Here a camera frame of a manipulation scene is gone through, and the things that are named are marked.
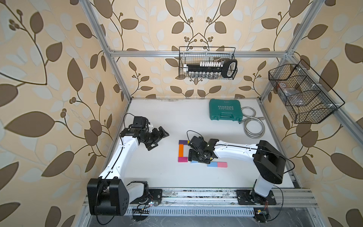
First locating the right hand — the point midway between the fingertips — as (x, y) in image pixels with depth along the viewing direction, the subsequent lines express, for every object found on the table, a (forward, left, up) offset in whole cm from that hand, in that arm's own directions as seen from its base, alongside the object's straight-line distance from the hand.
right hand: (193, 159), depth 86 cm
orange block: (+7, +8, -2) cm, 10 cm away
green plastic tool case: (+37, -29, +2) cm, 47 cm away
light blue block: (-4, 0, +7) cm, 9 cm away
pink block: (-4, -17, -1) cm, 18 cm away
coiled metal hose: (+28, -45, +2) cm, 53 cm away
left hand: (+8, +18, +14) cm, 24 cm away
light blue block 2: (-3, -12, 0) cm, 12 cm away
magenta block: (0, +6, -1) cm, 7 cm away
